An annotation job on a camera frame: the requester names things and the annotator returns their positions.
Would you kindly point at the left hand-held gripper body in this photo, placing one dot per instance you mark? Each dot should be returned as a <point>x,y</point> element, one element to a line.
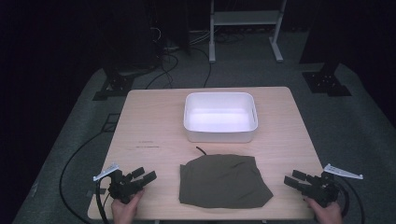
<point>123,186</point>

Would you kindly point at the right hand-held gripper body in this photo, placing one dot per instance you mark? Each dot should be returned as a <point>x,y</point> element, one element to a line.
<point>322,189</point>

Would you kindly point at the olive green cloth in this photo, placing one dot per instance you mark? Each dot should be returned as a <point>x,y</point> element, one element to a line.
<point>222,182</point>

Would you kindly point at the white plastic bin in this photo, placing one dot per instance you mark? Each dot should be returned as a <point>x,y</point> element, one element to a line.
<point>219,119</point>

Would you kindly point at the person's left hand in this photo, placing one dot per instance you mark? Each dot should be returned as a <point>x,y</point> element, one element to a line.
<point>124,211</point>

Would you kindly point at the person's right hand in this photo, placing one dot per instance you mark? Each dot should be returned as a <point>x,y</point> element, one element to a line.
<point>327,215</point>

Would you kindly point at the black stand base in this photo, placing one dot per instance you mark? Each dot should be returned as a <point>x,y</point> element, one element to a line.
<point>116,84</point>
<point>325,82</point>

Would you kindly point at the white metal desk frame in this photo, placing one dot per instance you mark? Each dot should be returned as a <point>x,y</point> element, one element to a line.
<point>246,17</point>

